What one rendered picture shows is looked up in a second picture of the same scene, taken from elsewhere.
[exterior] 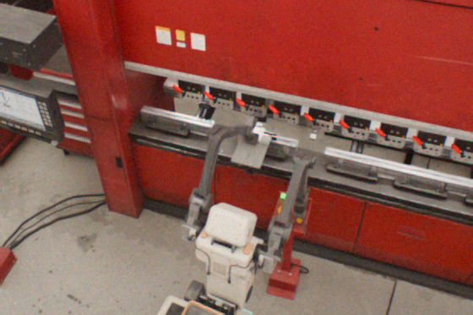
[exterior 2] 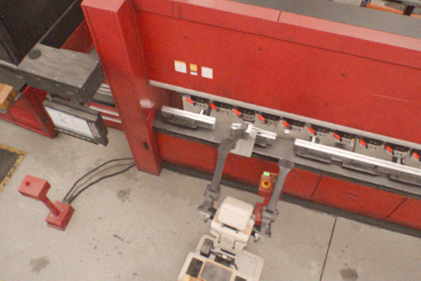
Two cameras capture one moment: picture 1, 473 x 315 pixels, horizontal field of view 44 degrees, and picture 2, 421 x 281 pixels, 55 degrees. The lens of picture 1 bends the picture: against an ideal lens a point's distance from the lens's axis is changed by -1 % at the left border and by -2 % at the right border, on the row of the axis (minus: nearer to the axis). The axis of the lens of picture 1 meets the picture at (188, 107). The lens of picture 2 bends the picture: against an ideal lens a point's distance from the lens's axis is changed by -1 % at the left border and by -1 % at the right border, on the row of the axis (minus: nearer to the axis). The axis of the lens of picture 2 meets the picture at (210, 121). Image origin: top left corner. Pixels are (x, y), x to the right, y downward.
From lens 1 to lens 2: 0.71 m
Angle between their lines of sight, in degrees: 13
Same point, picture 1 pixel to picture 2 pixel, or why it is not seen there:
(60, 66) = not seen: hidden behind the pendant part
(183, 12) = (197, 52)
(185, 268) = (194, 212)
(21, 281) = (79, 226)
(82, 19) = (118, 58)
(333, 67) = (307, 96)
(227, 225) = (233, 216)
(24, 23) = (74, 67)
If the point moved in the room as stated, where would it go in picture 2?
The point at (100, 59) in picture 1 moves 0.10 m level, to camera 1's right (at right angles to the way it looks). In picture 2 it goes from (132, 85) to (145, 83)
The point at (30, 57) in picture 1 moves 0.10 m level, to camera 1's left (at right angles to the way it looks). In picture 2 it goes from (81, 95) to (66, 97)
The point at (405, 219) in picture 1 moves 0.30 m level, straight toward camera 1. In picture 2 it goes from (348, 186) to (339, 216)
